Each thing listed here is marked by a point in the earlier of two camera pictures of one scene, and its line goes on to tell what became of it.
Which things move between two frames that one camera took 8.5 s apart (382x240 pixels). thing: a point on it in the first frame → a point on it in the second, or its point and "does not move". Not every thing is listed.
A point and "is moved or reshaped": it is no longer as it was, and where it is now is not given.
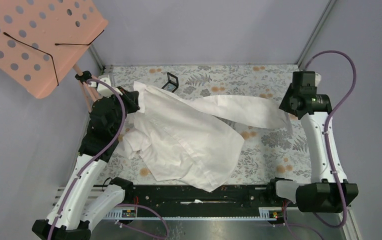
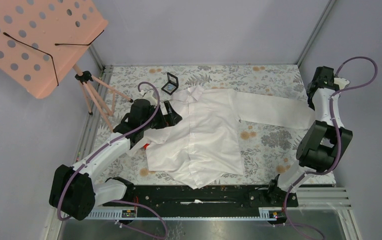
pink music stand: [35, 43] does not move
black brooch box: [173, 83] does not move
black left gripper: [131, 97] → [173, 117]
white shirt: [177, 139] is moved or reshaped
